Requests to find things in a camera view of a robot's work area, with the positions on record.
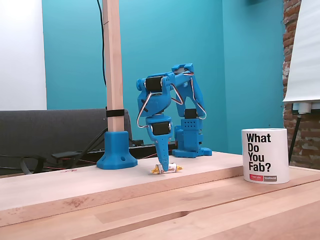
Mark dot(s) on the flat black device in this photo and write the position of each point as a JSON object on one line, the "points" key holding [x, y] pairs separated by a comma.
{"points": [[66, 155]]}

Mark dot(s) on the caramel sweet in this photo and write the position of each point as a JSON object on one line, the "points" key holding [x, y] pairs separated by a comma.
{"points": [[174, 168]]}

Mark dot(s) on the wooden post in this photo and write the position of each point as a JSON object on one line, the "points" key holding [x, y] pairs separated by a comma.
{"points": [[113, 62]]}

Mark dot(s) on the blue post base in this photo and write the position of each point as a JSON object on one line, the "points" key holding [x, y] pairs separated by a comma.
{"points": [[116, 152]]}

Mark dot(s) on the dark grey sofa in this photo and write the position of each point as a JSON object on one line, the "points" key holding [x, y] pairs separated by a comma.
{"points": [[50, 132]]}

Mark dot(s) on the white printed mug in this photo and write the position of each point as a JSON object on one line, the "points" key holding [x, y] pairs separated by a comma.
{"points": [[277, 155]]}

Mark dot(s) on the black power strip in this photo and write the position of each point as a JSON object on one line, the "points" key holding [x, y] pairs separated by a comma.
{"points": [[143, 150]]}

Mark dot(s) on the black flip chart leg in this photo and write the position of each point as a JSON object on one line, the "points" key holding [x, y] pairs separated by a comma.
{"points": [[294, 137]]}

